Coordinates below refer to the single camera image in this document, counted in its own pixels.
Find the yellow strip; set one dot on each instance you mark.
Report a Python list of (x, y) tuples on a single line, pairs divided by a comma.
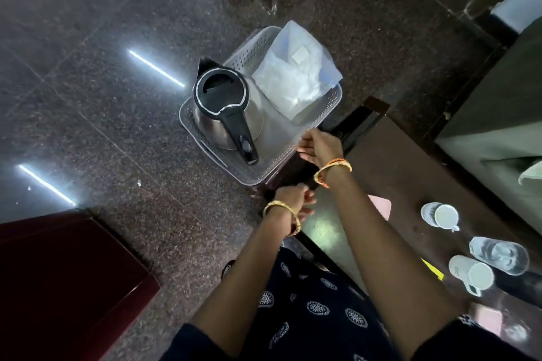
[(432, 269)]

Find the clear zip bag blue seal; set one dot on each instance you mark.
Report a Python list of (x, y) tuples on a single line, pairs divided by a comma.
[(292, 77)]

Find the brown wooden table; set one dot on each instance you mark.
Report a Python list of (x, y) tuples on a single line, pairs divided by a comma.
[(402, 162)]

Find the gold bangle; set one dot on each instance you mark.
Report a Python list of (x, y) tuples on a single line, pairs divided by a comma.
[(279, 203)]

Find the maroon furniture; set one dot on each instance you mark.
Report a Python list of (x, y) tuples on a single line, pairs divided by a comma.
[(63, 289)]

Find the person's right forearm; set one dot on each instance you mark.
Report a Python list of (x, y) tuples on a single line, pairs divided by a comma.
[(381, 255)]

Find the small pink box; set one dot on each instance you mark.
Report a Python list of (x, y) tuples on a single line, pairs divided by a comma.
[(381, 206)]

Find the dark chair with pale seat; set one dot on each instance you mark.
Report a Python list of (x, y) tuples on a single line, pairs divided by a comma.
[(521, 1)]

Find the white perforated plastic tray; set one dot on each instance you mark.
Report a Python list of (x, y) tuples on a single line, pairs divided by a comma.
[(279, 136)]

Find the white mug with red label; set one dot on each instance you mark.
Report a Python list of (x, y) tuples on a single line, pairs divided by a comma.
[(472, 274)]

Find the navy patterned dress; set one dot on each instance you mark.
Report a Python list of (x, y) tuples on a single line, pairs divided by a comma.
[(313, 310)]

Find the clear drinking glass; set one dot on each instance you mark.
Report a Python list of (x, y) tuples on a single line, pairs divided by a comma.
[(499, 256)]

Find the pink lid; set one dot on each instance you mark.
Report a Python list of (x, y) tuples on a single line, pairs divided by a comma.
[(487, 318)]

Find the white cup with scalloped base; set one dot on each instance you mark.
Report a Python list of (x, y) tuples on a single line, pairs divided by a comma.
[(444, 217)]

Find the green fabric sofa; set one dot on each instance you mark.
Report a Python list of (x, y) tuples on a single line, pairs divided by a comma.
[(487, 136)]

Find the person's left hand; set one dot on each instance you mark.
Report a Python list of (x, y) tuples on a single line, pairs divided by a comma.
[(296, 198)]

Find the person's right hand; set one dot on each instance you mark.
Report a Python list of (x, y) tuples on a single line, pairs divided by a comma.
[(324, 147)]

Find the person's left forearm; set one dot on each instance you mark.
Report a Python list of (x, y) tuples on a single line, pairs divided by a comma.
[(245, 280)]

